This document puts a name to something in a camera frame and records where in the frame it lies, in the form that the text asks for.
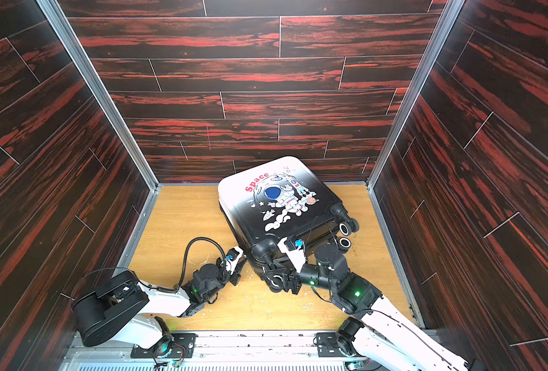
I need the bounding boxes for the black white space-print suitcase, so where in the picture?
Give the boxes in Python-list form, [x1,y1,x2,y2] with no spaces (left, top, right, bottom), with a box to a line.
[218,156,360,292]

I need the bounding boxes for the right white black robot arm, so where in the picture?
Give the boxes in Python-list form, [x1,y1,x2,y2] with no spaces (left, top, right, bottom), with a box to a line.
[278,242,487,370]

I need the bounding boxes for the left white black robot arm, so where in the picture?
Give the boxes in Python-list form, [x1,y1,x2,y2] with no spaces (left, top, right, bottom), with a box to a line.
[71,237,246,360]

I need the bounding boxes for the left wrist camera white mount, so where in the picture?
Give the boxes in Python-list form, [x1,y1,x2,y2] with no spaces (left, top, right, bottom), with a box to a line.
[225,247,246,275]

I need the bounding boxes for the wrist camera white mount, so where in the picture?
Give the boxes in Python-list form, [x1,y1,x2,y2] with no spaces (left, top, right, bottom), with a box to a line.
[278,237,306,273]
[225,247,246,275]

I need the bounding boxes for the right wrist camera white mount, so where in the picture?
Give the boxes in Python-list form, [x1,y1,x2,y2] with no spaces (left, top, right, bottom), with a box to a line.
[278,237,306,273]

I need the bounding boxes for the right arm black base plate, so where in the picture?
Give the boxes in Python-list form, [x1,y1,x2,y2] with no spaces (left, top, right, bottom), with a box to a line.
[313,332,344,358]

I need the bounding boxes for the front aluminium rail frame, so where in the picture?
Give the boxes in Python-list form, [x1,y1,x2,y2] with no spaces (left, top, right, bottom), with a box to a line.
[60,328,456,371]

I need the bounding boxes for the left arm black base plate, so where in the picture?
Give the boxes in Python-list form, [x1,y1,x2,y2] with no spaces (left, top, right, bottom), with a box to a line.
[130,332,198,360]

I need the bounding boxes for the left aluminium corner post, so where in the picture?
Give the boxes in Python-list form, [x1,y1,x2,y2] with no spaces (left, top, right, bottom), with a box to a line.
[36,0,159,192]

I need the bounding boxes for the aluminium corner post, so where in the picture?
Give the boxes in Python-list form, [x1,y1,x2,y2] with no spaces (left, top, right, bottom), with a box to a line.
[367,0,465,193]
[36,0,159,192]

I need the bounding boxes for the right aluminium corner post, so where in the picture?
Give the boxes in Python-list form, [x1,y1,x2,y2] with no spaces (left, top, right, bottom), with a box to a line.
[367,0,465,193]

